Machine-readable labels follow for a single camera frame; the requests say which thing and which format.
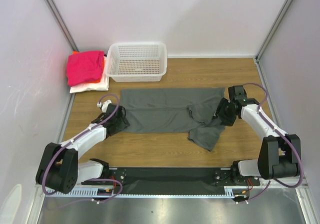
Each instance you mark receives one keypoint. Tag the left aluminium frame post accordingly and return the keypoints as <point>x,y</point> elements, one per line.
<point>61,23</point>

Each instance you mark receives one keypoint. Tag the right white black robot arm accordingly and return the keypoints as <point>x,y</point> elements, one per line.
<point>280,153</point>

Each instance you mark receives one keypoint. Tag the orange folded t shirt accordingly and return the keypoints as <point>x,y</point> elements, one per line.
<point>101,70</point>

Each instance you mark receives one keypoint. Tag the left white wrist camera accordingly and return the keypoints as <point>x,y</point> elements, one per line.
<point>104,105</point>

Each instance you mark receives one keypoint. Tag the white slotted cable duct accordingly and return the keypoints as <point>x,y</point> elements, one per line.
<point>104,193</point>

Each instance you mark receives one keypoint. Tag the white folded t shirt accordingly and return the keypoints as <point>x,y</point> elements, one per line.
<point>103,85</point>

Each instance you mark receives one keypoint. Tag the grey t shirt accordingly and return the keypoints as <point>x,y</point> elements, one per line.
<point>175,110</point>

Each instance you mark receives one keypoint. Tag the pink folded t shirt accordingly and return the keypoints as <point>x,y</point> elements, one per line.
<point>85,67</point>

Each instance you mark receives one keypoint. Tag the aluminium frame post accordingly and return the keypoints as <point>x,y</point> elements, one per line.
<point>61,23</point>
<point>280,16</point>

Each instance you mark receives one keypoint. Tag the right aluminium frame post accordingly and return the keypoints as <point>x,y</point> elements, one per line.
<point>280,16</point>

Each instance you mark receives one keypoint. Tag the white perforated plastic basket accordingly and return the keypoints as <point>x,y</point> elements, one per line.
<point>137,61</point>

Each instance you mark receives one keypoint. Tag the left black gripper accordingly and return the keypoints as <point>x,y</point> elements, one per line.
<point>123,123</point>

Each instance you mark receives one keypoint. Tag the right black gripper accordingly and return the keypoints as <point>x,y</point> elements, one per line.
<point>222,112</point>

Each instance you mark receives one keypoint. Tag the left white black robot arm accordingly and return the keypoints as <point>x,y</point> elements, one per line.
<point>59,168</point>

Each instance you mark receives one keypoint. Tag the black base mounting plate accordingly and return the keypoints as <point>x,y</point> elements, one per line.
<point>175,180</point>

